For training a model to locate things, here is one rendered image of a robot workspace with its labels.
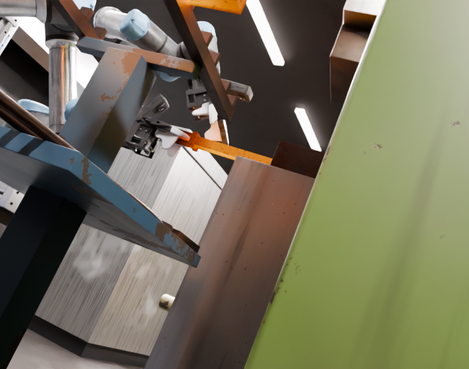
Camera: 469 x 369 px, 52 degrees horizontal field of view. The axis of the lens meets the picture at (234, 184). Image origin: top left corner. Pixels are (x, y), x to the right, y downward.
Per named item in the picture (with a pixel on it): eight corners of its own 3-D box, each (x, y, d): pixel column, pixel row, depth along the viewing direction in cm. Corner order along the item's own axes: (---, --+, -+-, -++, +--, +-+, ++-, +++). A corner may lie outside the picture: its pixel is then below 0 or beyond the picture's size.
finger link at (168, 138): (183, 157, 117) (152, 148, 120) (193, 136, 118) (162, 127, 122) (178, 151, 114) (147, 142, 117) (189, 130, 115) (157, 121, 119)
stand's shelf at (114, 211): (-148, 95, 52) (-137, 80, 52) (54, 212, 88) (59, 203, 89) (69, 170, 42) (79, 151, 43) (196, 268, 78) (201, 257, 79)
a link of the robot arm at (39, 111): (-5, 129, 159) (16, 95, 163) (32, 149, 167) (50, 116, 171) (6, 127, 150) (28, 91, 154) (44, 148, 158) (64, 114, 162)
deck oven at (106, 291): (88, 331, 547) (163, 174, 603) (171, 373, 493) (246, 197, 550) (-18, 304, 415) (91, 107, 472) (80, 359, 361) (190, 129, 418)
